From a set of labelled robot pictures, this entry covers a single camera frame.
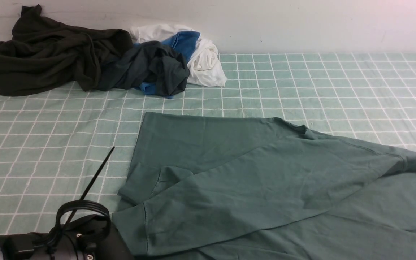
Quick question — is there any green long sleeve shirt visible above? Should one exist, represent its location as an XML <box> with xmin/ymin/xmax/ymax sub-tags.
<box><xmin>113</xmin><ymin>112</ymin><xmax>416</xmax><ymax>260</ymax></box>

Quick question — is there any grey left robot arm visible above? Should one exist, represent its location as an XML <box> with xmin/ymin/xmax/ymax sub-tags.
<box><xmin>0</xmin><ymin>214</ymin><xmax>134</xmax><ymax>260</ymax></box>

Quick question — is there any white crumpled garment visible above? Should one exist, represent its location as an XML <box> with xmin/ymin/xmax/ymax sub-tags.
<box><xmin>129</xmin><ymin>23</ymin><xmax>227</xmax><ymax>87</ymax></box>

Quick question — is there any dark grey crumpled garment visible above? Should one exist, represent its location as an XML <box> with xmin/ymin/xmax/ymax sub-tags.
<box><xmin>94</xmin><ymin>41</ymin><xmax>190</xmax><ymax>97</ymax></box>

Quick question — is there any blue crumpled garment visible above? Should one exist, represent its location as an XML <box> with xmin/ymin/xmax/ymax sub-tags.
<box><xmin>137</xmin><ymin>31</ymin><xmax>200</xmax><ymax>99</ymax></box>

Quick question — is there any green checkered tablecloth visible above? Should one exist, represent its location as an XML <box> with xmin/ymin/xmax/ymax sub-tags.
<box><xmin>0</xmin><ymin>53</ymin><xmax>416</xmax><ymax>235</ymax></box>

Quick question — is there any dark olive crumpled garment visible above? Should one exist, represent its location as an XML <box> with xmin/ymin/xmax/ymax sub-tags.
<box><xmin>0</xmin><ymin>5</ymin><xmax>133</xmax><ymax>97</ymax></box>

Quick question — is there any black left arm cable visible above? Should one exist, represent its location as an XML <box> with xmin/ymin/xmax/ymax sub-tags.
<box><xmin>45</xmin><ymin>146</ymin><xmax>116</xmax><ymax>260</ymax></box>

